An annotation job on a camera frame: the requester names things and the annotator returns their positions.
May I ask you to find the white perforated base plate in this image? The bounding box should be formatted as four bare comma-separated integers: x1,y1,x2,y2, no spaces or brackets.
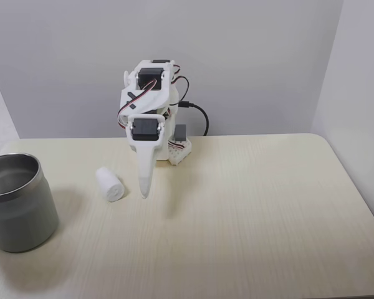
167,138,193,166

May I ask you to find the black usb power cable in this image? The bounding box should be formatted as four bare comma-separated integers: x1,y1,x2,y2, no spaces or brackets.
180,100,210,137

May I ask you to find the grey clamp block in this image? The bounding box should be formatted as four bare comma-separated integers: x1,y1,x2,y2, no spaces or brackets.
174,124,188,141

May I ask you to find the steel cup with green handle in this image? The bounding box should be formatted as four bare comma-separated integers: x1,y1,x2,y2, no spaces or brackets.
0,152,60,254

